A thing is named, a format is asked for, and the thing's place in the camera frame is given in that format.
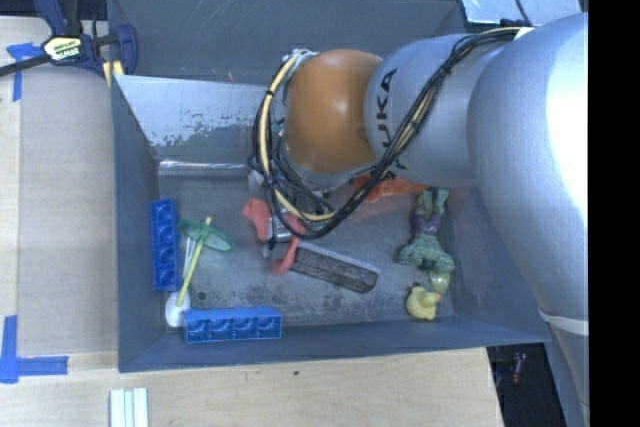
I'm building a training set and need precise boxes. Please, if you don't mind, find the orange cloth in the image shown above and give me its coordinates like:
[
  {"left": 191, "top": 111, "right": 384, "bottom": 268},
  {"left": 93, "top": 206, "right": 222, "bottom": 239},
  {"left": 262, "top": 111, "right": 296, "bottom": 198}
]
[{"left": 351, "top": 173, "right": 429, "bottom": 205}]

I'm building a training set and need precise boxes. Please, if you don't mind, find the grey metal bin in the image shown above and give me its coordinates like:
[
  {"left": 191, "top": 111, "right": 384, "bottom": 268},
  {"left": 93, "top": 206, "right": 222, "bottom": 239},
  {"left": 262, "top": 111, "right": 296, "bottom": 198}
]
[{"left": 104, "top": 0, "right": 552, "bottom": 374}]

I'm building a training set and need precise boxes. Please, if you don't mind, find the green disc on yellow stick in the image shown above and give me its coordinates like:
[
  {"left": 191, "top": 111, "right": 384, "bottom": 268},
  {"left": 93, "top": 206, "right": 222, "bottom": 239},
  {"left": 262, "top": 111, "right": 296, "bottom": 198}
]
[{"left": 174, "top": 215, "right": 236, "bottom": 309}]

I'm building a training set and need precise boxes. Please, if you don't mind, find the yellow rubber duck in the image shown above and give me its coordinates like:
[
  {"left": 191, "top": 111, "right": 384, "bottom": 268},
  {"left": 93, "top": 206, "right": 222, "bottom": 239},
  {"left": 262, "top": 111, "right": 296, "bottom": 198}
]
[{"left": 405, "top": 283, "right": 444, "bottom": 322}]

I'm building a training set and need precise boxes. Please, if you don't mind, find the white plastic spoon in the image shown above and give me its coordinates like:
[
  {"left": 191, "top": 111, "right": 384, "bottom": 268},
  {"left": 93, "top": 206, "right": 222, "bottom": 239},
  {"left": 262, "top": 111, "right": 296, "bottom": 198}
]
[{"left": 164, "top": 237, "right": 193, "bottom": 329}]

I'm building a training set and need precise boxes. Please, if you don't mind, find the green toy figure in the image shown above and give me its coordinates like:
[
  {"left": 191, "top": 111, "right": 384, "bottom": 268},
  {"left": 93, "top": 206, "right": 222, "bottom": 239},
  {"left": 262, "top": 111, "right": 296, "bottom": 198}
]
[{"left": 396, "top": 187, "right": 457, "bottom": 294}]

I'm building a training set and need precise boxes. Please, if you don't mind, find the pale wood flat board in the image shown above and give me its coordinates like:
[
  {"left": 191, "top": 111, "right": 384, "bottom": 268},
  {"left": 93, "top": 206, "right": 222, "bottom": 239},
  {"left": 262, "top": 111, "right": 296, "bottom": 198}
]
[{"left": 16, "top": 64, "right": 121, "bottom": 357}]

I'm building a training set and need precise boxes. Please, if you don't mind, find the dark brown flat block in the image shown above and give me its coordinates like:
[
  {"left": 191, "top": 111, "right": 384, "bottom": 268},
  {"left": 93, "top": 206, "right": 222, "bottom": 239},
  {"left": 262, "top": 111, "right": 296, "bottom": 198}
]
[{"left": 288, "top": 244, "right": 380, "bottom": 295}]

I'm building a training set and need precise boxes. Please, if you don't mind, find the blue toy building block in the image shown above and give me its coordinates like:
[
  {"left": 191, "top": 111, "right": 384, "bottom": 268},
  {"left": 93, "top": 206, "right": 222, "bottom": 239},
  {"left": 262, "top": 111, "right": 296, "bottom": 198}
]
[
  {"left": 182, "top": 305, "right": 283, "bottom": 345},
  {"left": 150, "top": 197, "right": 183, "bottom": 293}
]

